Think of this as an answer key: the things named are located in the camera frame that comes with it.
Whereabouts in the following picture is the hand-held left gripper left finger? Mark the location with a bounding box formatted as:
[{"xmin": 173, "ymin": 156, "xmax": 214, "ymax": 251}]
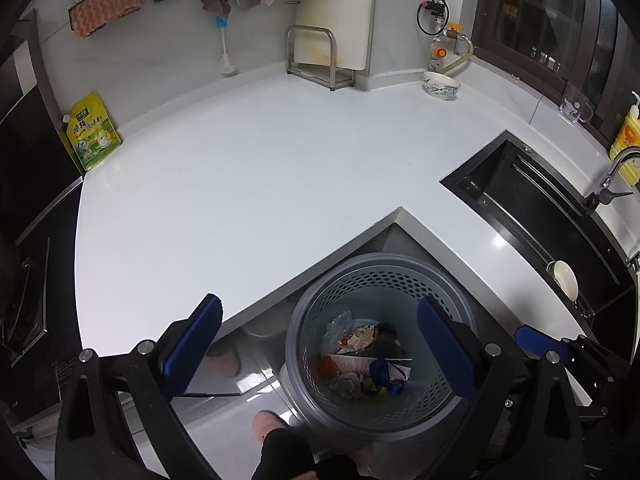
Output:
[{"xmin": 54, "ymin": 293, "xmax": 224, "ymax": 480}]

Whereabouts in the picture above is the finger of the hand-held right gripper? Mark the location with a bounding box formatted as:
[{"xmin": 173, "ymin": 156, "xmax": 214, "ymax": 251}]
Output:
[{"xmin": 514, "ymin": 325, "xmax": 573, "ymax": 363}]

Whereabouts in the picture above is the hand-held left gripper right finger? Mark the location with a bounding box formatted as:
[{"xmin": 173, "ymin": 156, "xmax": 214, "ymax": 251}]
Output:
[{"xmin": 416, "ymin": 296, "xmax": 588, "ymax": 480}]

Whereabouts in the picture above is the dark cloth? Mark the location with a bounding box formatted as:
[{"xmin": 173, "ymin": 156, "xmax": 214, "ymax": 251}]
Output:
[{"xmin": 377, "ymin": 323, "xmax": 401, "ymax": 356}]

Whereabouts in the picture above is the red patterned snack packet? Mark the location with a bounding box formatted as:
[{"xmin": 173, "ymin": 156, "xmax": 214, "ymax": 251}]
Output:
[{"xmin": 340, "ymin": 324, "xmax": 383, "ymax": 353}]

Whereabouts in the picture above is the grey perforated waste basket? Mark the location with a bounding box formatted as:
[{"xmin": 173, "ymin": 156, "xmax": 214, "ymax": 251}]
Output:
[{"xmin": 284, "ymin": 254, "xmax": 488, "ymax": 443}]

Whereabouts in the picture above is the white paper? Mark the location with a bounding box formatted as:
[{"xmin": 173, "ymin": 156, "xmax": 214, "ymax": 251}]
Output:
[{"xmin": 330, "ymin": 371, "xmax": 368, "ymax": 400}]

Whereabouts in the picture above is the white bowl in sink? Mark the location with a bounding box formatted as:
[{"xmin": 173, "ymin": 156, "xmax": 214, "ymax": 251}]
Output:
[{"xmin": 546, "ymin": 259, "xmax": 581, "ymax": 303}]

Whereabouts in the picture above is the black kitchen sink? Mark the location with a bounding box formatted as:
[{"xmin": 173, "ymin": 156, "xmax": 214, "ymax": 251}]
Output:
[{"xmin": 440, "ymin": 130, "xmax": 636, "ymax": 321}]

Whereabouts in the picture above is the person's dark trouser leg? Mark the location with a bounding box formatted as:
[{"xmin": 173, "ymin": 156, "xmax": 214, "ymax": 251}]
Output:
[{"xmin": 250, "ymin": 427, "xmax": 361, "ymax": 480}]

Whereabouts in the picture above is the black cooktop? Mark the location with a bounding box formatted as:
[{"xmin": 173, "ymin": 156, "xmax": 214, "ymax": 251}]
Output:
[{"xmin": 0, "ymin": 177, "xmax": 86, "ymax": 411}]

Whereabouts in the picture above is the metal faucet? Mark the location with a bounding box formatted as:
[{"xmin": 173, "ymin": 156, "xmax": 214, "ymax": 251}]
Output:
[{"xmin": 584, "ymin": 146, "xmax": 640, "ymax": 211}]

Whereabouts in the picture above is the yellow dish soap bottle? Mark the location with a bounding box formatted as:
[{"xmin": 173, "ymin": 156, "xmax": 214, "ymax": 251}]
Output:
[{"xmin": 607, "ymin": 91, "xmax": 640, "ymax": 186}]

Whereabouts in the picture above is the yellow seasoning pouch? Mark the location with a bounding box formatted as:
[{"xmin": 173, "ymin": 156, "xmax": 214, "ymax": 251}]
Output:
[{"xmin": 62, "ymin": 91, "xmax": 122, "ymax": 172}]

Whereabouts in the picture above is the clear glass cup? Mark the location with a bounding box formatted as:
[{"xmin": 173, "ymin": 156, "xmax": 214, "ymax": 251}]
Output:
[{"xmin": 559, "ymin": 82, "xmax": 595, "ymax": 126}]

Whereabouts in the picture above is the white patterned ceramic bowl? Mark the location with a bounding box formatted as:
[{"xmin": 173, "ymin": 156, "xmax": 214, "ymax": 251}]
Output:
[{"xmin": 422, "ymin": 71, "xmax": 461, "ymax": 102}]

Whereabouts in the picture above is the white bottle brush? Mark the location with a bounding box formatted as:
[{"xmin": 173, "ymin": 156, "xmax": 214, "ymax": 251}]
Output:
[{"xmin": 215, "ymin": 14, "xmax": 236, "ymax": 77}]

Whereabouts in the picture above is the metal cutting board rack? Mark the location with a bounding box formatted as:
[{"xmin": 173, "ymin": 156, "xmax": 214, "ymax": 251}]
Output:
[{"xmin": 285, "ymin": 25, "xmax": 357, "ymax": 92}]

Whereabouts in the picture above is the dark framed window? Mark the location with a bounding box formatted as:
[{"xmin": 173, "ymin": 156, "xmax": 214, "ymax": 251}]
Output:
[{"xmin": 472, "ymin": 0, "xmax": 640, "ymax": 146}]

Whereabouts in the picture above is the orange wavy sponge cloth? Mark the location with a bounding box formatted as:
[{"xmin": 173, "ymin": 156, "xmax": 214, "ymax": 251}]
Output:
[{"xmin": 67, "ymin": 0, "xmax": 146, "ymax": 39}]

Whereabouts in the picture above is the white cutting board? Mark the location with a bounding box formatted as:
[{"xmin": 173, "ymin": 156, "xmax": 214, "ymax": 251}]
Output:
[{"xmin": 292, "ymin": 0, "xmax": 377, "ymax": 72}]

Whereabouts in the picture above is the yellow gas hose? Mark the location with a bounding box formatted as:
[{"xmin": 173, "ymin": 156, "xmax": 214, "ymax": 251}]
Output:
[{"xmin": 437, "ymin": 35, "xmax": 475, "ymax": 77}]

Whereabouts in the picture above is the black cable loop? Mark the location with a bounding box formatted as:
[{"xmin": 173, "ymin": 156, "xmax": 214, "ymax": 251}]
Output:
[{"xmin": 417, "ymin": 0, "xmax": 449, "ymax": 37}]

